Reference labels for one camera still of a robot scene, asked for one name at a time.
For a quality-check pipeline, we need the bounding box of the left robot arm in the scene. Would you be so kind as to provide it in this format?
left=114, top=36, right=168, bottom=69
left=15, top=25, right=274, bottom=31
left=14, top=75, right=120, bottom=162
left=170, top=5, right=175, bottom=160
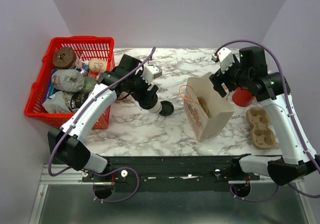
left=48, top=54, right=163, bottom=181

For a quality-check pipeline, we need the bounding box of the white paper coffee cup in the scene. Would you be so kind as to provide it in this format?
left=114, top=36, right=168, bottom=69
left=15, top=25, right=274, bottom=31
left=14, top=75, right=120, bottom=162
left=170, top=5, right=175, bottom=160
left=148, top=100, right=162, bottom=114

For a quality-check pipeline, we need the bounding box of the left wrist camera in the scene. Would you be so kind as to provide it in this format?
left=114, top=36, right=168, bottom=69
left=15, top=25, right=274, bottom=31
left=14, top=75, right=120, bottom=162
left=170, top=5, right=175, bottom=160
left=141, top=65, right=162, bottom=84

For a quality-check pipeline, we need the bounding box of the black coffee cup lid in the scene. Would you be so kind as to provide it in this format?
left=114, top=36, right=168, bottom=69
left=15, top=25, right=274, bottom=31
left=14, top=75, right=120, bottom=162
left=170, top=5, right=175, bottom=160
left=139, top=96, right=158, bottom=110

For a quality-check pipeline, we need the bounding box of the paper takeout bag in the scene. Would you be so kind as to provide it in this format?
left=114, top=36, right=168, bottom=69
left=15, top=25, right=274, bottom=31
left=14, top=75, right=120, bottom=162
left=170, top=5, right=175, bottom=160
left=179, top=72, right=235, bottom=142

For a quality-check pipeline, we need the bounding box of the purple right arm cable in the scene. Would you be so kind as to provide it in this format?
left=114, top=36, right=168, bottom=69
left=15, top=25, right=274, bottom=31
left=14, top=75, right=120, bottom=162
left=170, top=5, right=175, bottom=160
left=215, top=40, right=320, bottom=202

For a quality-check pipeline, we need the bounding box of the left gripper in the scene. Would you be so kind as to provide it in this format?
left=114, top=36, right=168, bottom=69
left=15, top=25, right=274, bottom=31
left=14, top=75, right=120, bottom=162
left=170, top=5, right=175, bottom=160
left=127, top=70, right=159, bottom=107

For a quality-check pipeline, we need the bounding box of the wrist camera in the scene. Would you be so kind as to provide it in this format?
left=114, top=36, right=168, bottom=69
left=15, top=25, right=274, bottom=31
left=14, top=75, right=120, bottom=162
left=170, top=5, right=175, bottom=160
left=141, top=65, right=162, bottom=84
left=211, top=47, right=234, bottom=74

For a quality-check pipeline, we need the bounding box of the red straw cup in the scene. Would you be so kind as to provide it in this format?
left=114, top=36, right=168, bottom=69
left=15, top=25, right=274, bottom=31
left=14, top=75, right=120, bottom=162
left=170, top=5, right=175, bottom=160
left=232, top=87, right=255, bottom=107

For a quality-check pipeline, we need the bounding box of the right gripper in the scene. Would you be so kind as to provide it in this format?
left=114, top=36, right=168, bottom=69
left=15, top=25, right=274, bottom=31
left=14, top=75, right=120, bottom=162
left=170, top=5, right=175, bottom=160
left=208, top=54, right=251, bottom=97

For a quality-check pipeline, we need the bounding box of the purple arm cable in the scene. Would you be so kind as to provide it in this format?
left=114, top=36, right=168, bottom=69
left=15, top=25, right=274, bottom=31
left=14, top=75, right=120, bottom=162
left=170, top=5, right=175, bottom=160
left=215, top=40, right=320, bottom=202
left=47, top=46, right=157, bottom=177

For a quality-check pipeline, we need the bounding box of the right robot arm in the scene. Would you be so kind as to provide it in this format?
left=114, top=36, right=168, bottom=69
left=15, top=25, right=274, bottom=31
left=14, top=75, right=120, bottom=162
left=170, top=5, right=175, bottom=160
left=209, top=46, right=320, bottom=186

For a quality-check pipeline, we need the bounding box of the silver snack bag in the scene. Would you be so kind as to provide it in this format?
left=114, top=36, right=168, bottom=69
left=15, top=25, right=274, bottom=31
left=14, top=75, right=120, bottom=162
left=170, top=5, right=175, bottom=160
left=42, top=91, right=73, bottom=113

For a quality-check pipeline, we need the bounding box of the blue flat package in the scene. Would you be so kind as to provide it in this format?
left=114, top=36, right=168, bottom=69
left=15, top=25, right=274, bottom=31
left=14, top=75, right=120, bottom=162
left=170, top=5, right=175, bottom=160
left=41, top=69, right=58, bottom=104

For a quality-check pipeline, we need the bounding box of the beige printed bottle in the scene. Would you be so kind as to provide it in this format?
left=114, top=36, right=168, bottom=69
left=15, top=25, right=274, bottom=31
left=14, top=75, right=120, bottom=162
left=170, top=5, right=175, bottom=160
left=83, top=58, right=108, bottom=74

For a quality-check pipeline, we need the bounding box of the grey crumpled bag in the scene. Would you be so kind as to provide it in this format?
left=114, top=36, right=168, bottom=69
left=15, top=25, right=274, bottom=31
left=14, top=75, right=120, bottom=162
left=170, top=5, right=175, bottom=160
left=51, top=69, right=85, bottom=93

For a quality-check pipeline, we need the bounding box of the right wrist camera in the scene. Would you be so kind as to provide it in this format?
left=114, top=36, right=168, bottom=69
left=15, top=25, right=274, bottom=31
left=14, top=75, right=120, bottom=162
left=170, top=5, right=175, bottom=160
left=211, top=47, right=234, bottom=74

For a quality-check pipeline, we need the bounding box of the black food cup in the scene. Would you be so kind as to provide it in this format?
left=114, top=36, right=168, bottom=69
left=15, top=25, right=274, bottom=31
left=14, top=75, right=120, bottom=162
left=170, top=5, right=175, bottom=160
left=68, top=92, right=90, bottom=113

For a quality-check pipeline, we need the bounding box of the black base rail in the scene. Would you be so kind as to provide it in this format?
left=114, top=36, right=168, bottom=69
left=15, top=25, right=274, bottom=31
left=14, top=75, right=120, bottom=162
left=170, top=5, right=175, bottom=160
left=82, top=155, right=271, bottom=192

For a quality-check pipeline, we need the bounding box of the red plastic basket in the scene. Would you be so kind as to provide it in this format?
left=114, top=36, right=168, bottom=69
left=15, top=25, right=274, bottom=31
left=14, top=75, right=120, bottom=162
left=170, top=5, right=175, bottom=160
left=24, top=36, right=115, bottom=128

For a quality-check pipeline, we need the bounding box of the green avocado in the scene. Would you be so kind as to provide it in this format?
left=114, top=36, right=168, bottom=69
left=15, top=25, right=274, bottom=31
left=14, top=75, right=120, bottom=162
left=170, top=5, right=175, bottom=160
left=80, top=76, right=97, bottom=93

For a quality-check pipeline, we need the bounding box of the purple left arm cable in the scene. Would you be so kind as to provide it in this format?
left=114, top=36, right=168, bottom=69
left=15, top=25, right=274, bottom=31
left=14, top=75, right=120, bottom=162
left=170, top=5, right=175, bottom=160
left=47, top=46, right=157, bottom=177

